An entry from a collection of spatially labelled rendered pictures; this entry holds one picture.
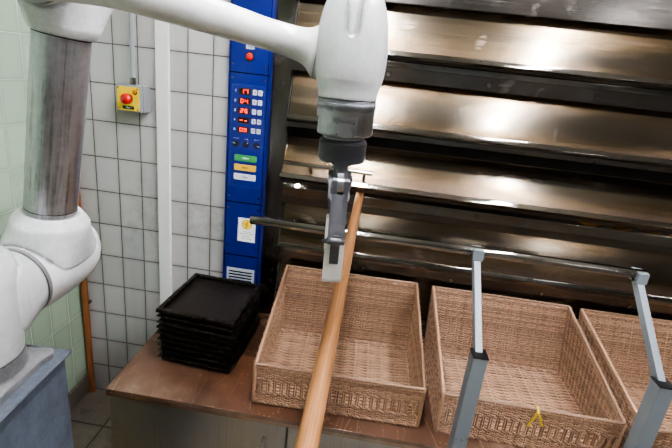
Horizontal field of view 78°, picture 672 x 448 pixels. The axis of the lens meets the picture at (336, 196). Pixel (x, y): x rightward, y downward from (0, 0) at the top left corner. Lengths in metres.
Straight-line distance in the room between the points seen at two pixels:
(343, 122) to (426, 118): 0.99
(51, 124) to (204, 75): 0.83
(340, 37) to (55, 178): 0.67
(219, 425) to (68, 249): 0.80
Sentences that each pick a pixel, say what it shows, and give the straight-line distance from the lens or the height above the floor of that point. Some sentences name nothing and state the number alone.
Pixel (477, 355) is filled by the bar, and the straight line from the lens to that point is 1.25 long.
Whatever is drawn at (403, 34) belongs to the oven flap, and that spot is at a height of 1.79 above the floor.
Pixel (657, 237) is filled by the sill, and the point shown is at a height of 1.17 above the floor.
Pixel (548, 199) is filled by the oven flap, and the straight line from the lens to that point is 1.70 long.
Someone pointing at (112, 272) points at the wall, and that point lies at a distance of 2.15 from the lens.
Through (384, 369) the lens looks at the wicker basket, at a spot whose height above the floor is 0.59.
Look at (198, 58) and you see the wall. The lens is 1.72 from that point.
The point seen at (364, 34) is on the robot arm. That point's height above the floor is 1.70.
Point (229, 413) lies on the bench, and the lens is 1.52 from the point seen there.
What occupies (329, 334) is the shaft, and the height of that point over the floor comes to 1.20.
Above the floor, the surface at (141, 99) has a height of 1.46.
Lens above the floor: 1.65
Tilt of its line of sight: 17 degrees down
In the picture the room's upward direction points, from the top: 6 degrees clockwise
